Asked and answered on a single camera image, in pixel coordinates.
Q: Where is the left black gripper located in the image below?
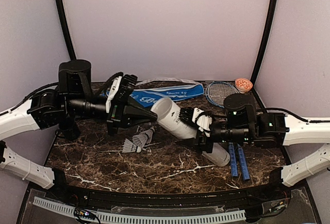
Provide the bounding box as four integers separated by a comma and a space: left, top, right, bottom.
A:
65, 91, 157, 135

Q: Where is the white feather shuttlecock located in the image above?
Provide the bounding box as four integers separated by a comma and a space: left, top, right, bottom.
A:
122, 139, 142, 153
132, 127, 155, 148

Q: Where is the white feather shuttlecock front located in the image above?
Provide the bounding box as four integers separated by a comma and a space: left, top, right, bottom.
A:
122, 139, 142, 153

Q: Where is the white shuttlecock tube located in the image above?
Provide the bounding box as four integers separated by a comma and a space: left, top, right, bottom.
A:
151, 97, 230, 167

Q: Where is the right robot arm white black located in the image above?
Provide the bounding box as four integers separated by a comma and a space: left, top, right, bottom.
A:
178, 93, 329, 200

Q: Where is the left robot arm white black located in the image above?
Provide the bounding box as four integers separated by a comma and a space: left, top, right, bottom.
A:
1, 59, 157, 201

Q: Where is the blue badminton racket left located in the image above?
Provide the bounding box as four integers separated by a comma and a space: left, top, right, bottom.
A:
205, 82, 239, 177

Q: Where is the blue badminton racket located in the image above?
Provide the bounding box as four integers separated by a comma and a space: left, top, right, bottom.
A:
206, 82, 251, 181
205, 82, 239, 177

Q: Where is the blue badminton racket right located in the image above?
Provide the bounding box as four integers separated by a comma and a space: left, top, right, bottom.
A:
206, 82, 251, 181

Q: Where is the blue racket bag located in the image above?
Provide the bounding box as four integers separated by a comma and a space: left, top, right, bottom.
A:
103, 77, 205, 111

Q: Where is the black cup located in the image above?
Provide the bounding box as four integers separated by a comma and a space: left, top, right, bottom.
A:
55, 120, 80, 141

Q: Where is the orange patterned small bowl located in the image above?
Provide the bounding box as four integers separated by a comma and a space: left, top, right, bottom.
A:
235, 78, 253, 93

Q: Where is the small circuit board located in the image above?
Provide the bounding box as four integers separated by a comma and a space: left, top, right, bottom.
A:
73, 207, 95, 220

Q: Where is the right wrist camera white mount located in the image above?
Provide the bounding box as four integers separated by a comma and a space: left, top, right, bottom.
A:
179, 107, 214, 133

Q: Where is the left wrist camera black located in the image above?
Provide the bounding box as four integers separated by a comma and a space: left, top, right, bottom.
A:
106, 74, 138, 106

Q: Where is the black front table rail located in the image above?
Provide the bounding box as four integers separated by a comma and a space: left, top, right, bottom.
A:
48, 185, 291, 210

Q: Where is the white slotted cable duct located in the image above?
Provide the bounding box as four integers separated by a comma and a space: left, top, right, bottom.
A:
32, 197, 246, 223

